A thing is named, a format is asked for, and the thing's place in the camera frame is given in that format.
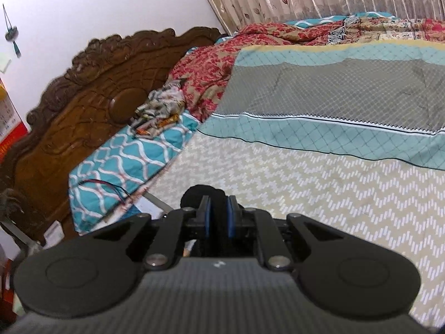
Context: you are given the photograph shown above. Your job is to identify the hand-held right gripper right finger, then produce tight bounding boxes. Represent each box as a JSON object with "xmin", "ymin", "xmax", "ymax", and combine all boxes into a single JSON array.
[{"xmin": 226, "ymin": 195, "xmax": 343, "ymax": 271}]

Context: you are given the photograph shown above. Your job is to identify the red black cable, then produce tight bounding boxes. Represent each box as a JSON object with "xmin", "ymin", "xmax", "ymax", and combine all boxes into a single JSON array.
[{"xmin": 70, "ymin": 179, "xmax": 135, "ymax": 203}]

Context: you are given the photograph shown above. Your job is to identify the hanging wall ornament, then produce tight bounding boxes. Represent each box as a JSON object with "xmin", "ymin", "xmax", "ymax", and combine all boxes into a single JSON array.
[{"xmin": 2, "ymin": 3, "xmax": 22, "ymax": 58}]

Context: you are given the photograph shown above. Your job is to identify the black pants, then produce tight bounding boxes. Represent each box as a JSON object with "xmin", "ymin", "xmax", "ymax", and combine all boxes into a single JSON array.
[{"xmin": 180, "ymin": 184, "xmax": 244, "ymax": 259}]

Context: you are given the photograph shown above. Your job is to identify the crumpled printed cloth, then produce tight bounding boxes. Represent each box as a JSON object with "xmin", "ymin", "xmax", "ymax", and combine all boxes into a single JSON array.
[{"xmin": 129, "ymin": 79, "xmax": 187, "ymax": 138}]

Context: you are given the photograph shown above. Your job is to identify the carved wooden headboard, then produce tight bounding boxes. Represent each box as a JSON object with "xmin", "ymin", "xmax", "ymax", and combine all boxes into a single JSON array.
[{"xmin": 0, "ymin": 26, "xmax": 226, "ymax": 248}]

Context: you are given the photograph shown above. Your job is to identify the striped patterned bedsheet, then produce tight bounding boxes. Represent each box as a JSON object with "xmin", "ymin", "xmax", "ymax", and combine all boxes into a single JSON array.
[{"xmin": 146, "ymin": 36, "xmax": 445, "ymax": 331}]

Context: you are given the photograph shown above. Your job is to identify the teal white patterned pillow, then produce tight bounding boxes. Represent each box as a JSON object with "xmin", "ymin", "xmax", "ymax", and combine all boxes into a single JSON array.
[{"xmin": 68, "ymin": 113, "xmax": 203, "ymax": 235}]

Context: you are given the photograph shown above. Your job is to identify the red wall calendar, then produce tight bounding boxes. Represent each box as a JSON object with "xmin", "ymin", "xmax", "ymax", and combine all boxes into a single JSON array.
[{"xmin": 0, "ymin": 77, "xmax": 29, "ymax": 163}]

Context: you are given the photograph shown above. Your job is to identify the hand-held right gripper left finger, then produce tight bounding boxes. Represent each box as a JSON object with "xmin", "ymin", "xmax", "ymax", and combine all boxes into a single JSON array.
[{"xmin": 93, "ymin": 196, "xmax": 212, "ymax": 271}]

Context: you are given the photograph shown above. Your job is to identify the red floral blanket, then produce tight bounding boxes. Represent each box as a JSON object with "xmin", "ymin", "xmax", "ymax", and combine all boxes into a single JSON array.
[{"xmin": 169, "ymin": 16, "xmax": 445, "ymax": 123}]

